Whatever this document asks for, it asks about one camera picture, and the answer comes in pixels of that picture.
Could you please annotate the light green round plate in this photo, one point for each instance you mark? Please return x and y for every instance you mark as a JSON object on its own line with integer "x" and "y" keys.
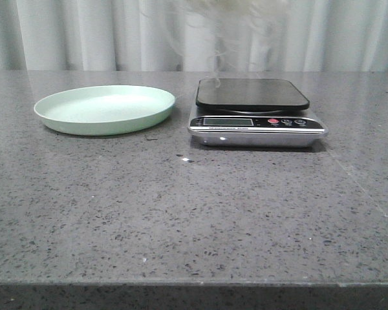
{"x": 105, "y": 110}

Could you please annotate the white pleated curtain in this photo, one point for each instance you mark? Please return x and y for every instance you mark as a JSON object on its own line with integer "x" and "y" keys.
{"x": 105, "y": 35}

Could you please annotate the black silver kitchen scale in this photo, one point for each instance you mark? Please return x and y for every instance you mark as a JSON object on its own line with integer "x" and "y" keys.
{"x": 253, "y": 113}

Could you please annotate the white vermicelli noodle bundle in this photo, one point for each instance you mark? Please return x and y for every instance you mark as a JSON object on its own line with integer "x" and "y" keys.
{"x": 210, "y": 36}

